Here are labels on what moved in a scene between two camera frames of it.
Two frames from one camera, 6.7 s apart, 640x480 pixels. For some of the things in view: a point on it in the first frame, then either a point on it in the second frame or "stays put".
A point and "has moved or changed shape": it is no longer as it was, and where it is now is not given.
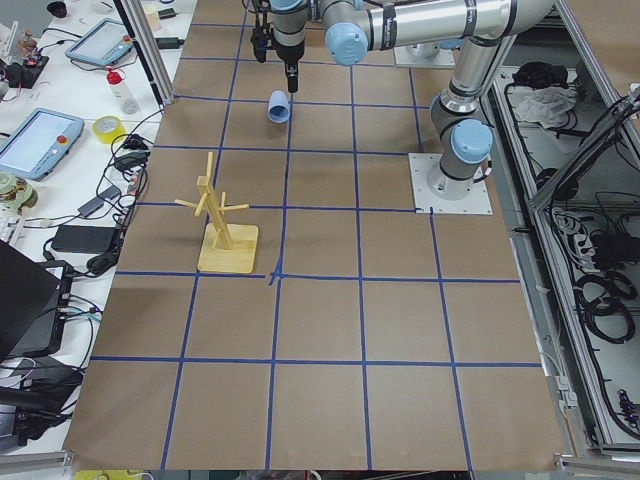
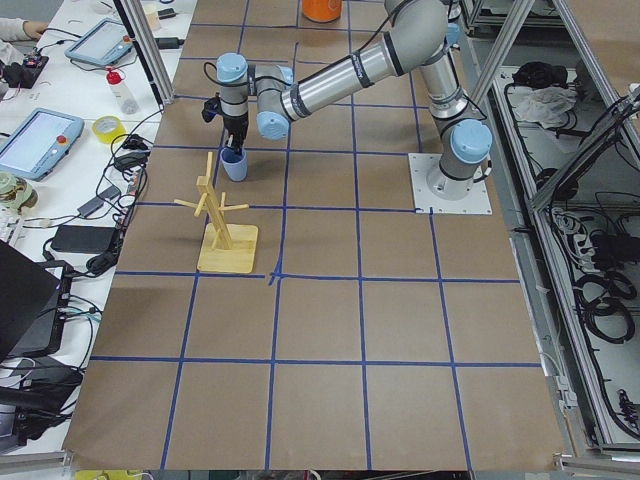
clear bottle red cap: (125, 99) stays put
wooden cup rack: (228, 248) stays put
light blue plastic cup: (278, 110) has moved or changed shape
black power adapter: (88, 239) stays put
